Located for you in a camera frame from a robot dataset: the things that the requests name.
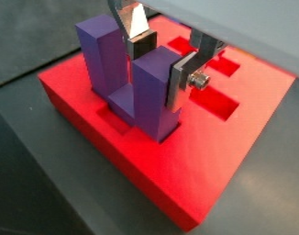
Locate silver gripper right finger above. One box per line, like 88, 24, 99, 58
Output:
166, 28, 227, 112

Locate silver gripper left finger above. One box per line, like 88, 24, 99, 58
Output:
108, 0, 158, 60

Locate purple U-shaped block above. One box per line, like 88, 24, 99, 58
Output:
76, 15, 180, 141

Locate red puzzle board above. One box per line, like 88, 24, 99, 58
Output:
37, 14, 298, 233

